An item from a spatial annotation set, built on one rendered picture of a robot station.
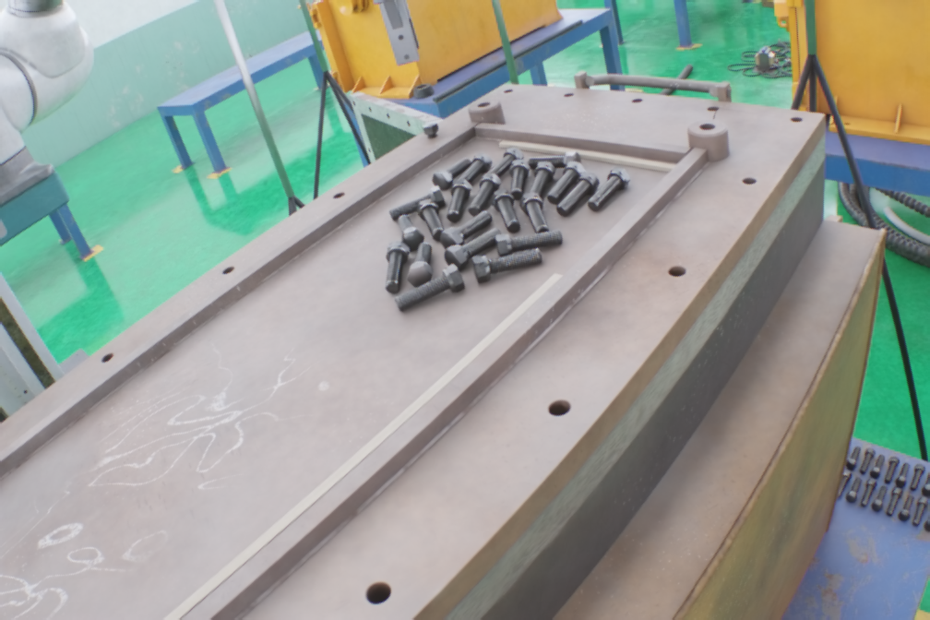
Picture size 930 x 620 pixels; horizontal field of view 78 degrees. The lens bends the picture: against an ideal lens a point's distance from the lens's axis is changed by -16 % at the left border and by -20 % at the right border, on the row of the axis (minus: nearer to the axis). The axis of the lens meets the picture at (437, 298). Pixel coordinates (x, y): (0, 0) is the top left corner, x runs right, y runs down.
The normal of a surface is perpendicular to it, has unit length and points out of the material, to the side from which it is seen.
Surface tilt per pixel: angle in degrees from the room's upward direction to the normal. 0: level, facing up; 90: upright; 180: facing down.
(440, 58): 90
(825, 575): 0
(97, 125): 90
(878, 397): 0
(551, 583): 90
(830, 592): 0
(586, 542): 90
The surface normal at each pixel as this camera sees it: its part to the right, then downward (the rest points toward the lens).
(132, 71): 0.72, 0.22
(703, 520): -0.25, -0.80
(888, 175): -0.64, 0.56
